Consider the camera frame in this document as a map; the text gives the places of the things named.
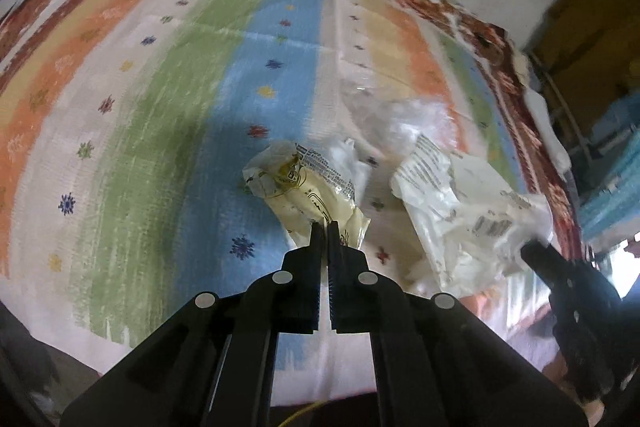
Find white printed plastic wrapper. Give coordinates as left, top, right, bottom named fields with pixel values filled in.
left=390, top=134, right=554, bottom=297

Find clear plastic bag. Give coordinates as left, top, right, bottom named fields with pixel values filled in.
left=341, top=80, right=462, bottom=160

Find striped colourful bed cover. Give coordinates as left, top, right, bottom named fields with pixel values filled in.
left=1, top=0, right=550, bottom=374

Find dark round trash bin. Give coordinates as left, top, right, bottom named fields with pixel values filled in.
left=271, top=399, right=352, bottom=426

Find cream wrapper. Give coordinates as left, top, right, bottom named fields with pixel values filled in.
left=243, top=136, right=372, bottom=248

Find yellow hanging garment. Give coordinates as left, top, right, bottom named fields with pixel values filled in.
left=533, top=0, right=639, bottom=133

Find white rolled cloth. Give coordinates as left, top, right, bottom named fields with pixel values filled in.
left=524, top=87, right=572, bottom=176

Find blue patterned cloth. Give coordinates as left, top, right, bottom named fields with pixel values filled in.
left=573, top=91, right=639, bottom=242

